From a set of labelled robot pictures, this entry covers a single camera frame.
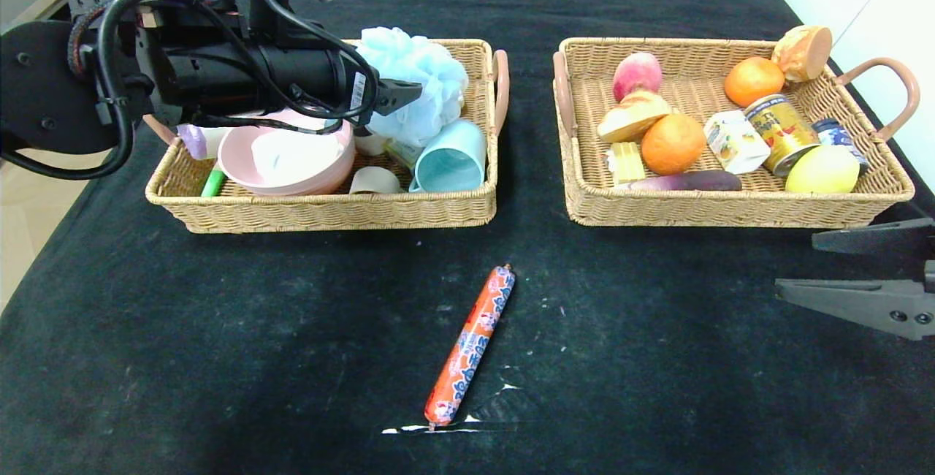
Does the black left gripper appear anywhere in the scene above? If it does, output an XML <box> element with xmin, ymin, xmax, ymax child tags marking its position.
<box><xmin>257</xmin><ymin>43</ymin><xmax>423</xmax><ymax>125</ymax></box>

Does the light blue bath loofah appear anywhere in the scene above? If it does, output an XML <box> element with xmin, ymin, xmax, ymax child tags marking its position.
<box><xmin>354</xmin><ymin>26</ymin><xmax>470</xmax><ymax>148</ymax></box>

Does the gold bordered card box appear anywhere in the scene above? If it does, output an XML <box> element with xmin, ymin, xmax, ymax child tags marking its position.
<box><xmin>386</xmin><ymin>139</ymin><xmax>426</xmax><ymax>171</ymax></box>

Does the orange sausage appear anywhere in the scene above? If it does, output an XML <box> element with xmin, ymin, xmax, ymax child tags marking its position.
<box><xmin>425</xmin><ymin>265</ymin><xmax>516</xmax><ymax>428</ymax></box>

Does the white drink carton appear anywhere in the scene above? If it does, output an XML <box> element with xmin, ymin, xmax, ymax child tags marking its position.
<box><xmin>704</xmin><ymin>110</ymin><xmax>772</xmax><ymax>175</ymax></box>

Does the wicker basket holding tableware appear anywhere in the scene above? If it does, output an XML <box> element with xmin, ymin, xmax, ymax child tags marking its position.
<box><xmin>145</xmin><ymin>39</ymin><xmax>511</xmax><ymax>235</ymax></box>

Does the wicker basket holding food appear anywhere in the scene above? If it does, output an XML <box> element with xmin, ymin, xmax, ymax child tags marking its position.
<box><xmin>553</xmin><ymin>37</ymin><xmax>920</xmax><ymax>229</ymax></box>

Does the teal mug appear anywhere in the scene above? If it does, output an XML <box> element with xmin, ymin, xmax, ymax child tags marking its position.
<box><xmin>408</xmin><ymin>118</ymin><xmax>488</xmax><ymax>194</ymax></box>

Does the pink bowl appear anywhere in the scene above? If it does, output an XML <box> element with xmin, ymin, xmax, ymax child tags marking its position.
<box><xmin>218</xmin><ymin>108</ymin><xmax>356</xmax><ymax>197</ymax></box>

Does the white bottle with purple cap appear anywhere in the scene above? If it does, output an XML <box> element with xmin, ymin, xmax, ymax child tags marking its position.
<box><xmin>178</xmin><ymin>123</ymin><xmax>229</xmax><ymax>162</ymax></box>

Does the bread slice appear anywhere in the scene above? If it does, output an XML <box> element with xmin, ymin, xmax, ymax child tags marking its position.
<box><xmin>598</xmin><ymin>89</ymin><xmax>674</xmax><ymax>143</ymax></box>

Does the pink peach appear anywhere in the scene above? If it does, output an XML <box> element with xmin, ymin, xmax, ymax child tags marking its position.
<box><xmin>612</xmin><ymin>52</ymin><xmax>663</xmax><ymax>102</ymax></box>

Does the yellow cheese block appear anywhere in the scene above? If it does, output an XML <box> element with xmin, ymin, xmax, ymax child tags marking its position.
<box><xmin>606</xmin><ymin>142</ymin><xmax>647</xmax><ymax>184</ymax></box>

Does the large orange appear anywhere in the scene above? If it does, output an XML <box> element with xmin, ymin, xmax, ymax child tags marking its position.
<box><xmin>641</xmin><ymin>113</ymin><xmax>706</xmax><ymax>176</ymax></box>

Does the purple sweet potato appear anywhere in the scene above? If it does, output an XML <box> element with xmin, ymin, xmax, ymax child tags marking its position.
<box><xmin>614</xmin><ymin>170</ymin><xmax>743</xmax><ymax>192</ymax></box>

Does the small orange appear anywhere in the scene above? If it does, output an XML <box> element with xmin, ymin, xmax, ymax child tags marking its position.
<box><xmin>723</xmin><ymin>57</ymin><xmax>785</xmax><ymax>109</ymax></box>

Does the gold drink can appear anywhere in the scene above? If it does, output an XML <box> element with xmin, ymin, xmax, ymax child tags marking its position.
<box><xmin>744</xmin><ymin>94</ymin><xmax>820</xmax><ymax>178</ymax></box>

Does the round bread roll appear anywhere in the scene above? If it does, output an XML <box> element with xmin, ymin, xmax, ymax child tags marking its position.
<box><xmin>771</xmin><ymin>25</ymin><xmax>833</xmax><ymax>84</ymax></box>

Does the yellow lemon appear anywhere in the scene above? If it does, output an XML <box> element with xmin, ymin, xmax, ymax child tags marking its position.
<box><xmin>784</xmin><ymin>145</ymin><xmax>860</xmax><ymax>194</ymax></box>

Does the blue and white can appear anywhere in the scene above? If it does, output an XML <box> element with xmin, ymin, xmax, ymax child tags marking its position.
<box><xmin>812</xmin><ymin>118</ymin><xmax>870</xmax><ymax>171</ymax></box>

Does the black smooth camera cable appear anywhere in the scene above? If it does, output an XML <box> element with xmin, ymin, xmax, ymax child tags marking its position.
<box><xmin>0</xmin><ymin>0</ymin><xmax>381</xmax><ymax>181</ymax></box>

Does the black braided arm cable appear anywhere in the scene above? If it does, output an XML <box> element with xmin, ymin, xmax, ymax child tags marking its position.
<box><xmin>67</xmin><ymin>1</ymin><xmax>114</xmax><ymax>80</ymax></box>

